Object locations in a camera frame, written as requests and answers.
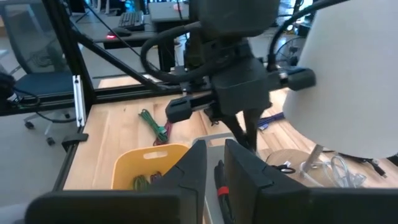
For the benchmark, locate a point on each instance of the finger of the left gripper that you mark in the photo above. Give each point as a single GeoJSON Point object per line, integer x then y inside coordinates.
{"type": "Point", "coordinates": [253, 124]}
{"type": "Point", "coordinates": [236, 126]}

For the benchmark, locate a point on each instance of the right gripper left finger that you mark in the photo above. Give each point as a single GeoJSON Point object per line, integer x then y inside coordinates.
{"type": "Point", "coordinates": [155, 207]}

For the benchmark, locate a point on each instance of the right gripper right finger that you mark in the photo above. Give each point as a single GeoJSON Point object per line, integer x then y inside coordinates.
{"type": "Point", "coordinates": [280, 202]}

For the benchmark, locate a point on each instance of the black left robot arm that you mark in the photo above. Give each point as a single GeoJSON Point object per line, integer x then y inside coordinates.
{"type": "Point", "coordinates": [236, 15]}

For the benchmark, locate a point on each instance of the grey plastic bin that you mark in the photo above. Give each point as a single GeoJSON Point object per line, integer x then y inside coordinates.
{"type": "Point", "coordinates": [215, 152]}

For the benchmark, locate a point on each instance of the small black loop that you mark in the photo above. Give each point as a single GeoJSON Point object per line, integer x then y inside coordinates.
{"type": "Point", "coordinates": [281, 167]}

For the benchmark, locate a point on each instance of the wooden lamp base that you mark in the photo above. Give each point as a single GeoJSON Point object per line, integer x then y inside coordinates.
{"type": "Point", "coordinates": [280, 158]}

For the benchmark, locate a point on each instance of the yellow plastic bin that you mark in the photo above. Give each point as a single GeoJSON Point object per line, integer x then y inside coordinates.
{"type": "Point", "coordinates": [130, 168]}

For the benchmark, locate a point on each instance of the black floor fan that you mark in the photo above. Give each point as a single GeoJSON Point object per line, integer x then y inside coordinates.
{"type": "Point", "coordinates": [289, 49]}

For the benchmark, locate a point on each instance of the grey flat box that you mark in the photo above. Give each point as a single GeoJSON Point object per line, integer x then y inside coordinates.
{"type": "Point", "coordinates": [168, 12]}

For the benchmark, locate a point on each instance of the white cylindrical lamp shade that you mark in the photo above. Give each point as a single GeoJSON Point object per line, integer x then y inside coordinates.
{"type": "Point", "coordinates": [348, 77]}

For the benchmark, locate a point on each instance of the black keyboard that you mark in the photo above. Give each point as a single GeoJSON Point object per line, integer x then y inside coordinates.
{"type": "Point", "coordinates": [130, 19]}

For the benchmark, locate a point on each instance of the black computer mouse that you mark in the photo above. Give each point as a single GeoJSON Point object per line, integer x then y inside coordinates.
{"type": "Point", "coordinates": [119, 32]}

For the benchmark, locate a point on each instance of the grey desk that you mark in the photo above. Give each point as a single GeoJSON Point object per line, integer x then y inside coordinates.
{"type": "Point", "coordinates": [102, 31]}

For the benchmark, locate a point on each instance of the blue office chair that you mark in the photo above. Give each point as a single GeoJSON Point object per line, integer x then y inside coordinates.
{"type": "Point", "coordinates": [37, 84]}

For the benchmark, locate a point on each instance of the silver rail piece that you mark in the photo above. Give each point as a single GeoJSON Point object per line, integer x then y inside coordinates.
{"type": "Point", "coordinates": [79, 102]}

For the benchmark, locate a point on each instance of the black aluminium table frame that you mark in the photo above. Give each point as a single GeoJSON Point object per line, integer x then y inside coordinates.
{"type": "Point", "coordinates": [65, 46]}

